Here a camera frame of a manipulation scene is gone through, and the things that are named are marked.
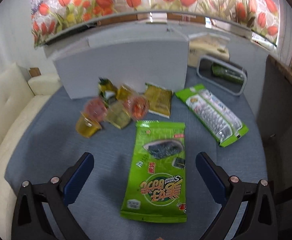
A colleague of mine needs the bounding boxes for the long green seaweed pack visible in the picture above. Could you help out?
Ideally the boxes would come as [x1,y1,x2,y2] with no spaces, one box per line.
[175,84,249,147]

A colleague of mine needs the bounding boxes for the large green seaweed snack bag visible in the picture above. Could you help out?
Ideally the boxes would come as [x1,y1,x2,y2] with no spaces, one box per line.
[120,121,187,223]

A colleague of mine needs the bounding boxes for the yellow jelly cup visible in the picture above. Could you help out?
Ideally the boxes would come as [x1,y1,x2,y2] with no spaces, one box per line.
[75,112,102,138]

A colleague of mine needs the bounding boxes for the pink-lid jelly cup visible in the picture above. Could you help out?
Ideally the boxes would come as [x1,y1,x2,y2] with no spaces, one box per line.
[84,97,107,122]

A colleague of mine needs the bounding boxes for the orange-lid jelly cup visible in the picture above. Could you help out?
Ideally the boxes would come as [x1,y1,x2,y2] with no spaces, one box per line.
[124,94,149,120]

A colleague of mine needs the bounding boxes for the yellow-brown snack packet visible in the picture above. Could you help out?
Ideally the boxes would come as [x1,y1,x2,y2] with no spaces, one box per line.
[144,83,173,119]

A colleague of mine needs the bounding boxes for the blue-grey table cloth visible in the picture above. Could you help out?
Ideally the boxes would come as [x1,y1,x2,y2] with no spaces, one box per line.
[4,82,267,239]

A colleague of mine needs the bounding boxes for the cream leather sofa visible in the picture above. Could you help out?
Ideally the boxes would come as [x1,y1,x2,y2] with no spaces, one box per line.
[0,63,62,239]

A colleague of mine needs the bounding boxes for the wooden side shelf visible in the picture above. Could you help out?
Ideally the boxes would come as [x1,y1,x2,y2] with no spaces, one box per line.
[268,54,292,98]

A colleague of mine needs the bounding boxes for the yellow-green jelly cup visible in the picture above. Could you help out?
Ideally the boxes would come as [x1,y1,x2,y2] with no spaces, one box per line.
[105,101,131,129]

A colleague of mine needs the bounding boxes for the dark green yellow snack packet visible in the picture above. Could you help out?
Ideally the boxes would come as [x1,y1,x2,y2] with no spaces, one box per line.
[98,78,118,107]

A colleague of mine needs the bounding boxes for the amber jelly cup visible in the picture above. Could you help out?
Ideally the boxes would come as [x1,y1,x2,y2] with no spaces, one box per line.
[116,84,134,101]

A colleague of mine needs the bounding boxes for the cream tissue box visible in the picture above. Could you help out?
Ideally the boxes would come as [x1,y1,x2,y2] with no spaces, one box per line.
[188,32,230,68]

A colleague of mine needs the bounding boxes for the white cardboard box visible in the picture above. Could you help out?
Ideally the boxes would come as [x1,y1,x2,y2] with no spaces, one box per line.
[54,26,189,99]

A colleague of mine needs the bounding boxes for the tulip wall poster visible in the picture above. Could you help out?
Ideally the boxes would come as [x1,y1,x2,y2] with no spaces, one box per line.
[30,0,280,47]

